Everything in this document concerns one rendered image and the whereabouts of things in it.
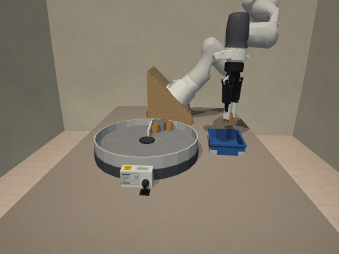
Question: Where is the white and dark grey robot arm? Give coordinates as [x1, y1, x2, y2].
[166, 0, 280, 108]

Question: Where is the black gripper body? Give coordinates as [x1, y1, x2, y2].
[224, 62, 244, 85]

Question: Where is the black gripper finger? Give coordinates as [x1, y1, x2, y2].
[230, 77, 243, 117]
[221, 75, 236, 120]

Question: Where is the blue open crate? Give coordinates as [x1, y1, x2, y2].
[208, 129, 247, 157]

